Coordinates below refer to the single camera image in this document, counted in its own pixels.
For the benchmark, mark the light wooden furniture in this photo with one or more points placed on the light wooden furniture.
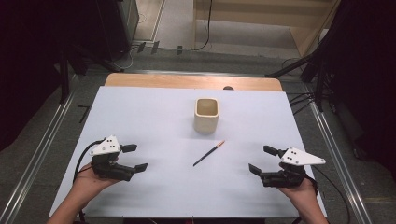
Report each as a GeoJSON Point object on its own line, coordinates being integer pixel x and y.
{"type": "Point", "coordinates": [308, 40]}

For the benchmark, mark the dark curtain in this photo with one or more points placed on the dark curtain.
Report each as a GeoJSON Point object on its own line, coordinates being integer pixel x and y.
{"type": "Point", "coordinates": [367, 77]}
{"type": "Point", "coordinates": [25, 62]}

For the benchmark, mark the person's left hand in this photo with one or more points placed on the person's left hand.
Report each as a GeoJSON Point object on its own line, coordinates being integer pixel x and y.
{"type": "Point", "coordinates": [88, 183]}

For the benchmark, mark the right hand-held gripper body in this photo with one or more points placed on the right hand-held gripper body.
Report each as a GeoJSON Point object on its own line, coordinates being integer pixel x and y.
{"type": "Point", "coordinates": [289, 177]}

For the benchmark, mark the white table sheet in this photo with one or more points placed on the white table sheet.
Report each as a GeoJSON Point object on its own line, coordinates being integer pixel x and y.
{"type": "Point", "coordinates": [140, 109]}

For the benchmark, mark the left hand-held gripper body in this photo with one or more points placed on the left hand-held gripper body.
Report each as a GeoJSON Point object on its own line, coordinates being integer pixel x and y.
{"type": "Point", "coordinates": [106, 165]}

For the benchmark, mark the metal floor rail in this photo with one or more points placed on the metal floor rail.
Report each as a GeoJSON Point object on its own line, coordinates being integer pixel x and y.
{"type": "Point", "coordinates": [40, 155]}
{"type": "Point", "coordinates": [193, 72]}
{"type": "Point", "coordinates": [336, 155]}

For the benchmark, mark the black metal stand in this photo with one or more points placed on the black metal stand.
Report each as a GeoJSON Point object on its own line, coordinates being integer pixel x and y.
{"type": "Point", "coordinates": [319, 90]}
{"type": "Point", "coordinates": [63, 81]}

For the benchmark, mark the black pencil with orange end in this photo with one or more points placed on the black pencil with orange end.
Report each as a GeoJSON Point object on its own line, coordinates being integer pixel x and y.
{"type": "Point", "coordinates": [208, 153]}

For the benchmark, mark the black cabinet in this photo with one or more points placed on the black cabinet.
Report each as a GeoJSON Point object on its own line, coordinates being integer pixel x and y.
{"type": "Point", "coordinates": [115, 28]}

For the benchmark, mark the cream square cup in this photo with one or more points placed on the cream square cup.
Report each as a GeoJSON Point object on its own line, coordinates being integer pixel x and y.
{"type": "Point", "coordinates": [206, 123]}

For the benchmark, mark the person's right hand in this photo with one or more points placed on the person's right hand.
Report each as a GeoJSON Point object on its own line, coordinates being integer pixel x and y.
{"type": "Point", "coordinates": [300, 194]}

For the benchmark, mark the wooden table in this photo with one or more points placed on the wooden table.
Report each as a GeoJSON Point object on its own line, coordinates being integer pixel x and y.
{"type": "Point", "coordinates": [186, 81]}

